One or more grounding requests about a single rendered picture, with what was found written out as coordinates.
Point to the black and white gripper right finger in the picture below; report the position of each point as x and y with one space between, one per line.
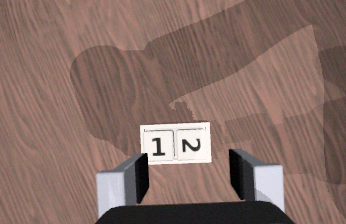
254 180

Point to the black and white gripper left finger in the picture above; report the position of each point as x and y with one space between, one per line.
125 185

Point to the white and grey cube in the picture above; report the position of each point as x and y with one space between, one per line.
191 144
159 144

